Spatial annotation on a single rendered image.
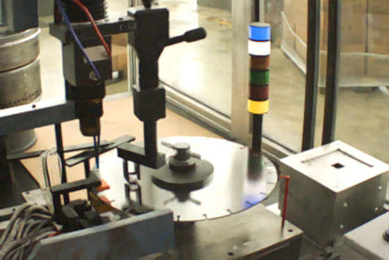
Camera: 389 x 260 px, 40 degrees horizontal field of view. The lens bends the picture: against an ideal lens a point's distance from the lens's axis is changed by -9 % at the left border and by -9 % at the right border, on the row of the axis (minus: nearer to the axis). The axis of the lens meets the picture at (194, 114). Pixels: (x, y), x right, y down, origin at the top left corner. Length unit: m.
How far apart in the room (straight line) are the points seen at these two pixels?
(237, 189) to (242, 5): 0.69
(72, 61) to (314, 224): 0.59
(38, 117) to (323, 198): 0.57
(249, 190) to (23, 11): 0.48
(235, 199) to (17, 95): 0.77
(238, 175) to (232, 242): 0.12
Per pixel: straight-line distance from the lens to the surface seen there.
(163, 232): 0.82
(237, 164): 1.06
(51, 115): 1.11
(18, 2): 0.95
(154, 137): 0.93
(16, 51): 1.50
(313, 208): 1.16
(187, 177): 0.99
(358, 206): 1.17
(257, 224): 1.07
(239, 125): 1.65
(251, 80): 1.23
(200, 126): 1.76
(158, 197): 0.95
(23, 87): 1.54
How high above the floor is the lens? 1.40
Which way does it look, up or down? 20 degrees down
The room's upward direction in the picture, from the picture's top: straight up
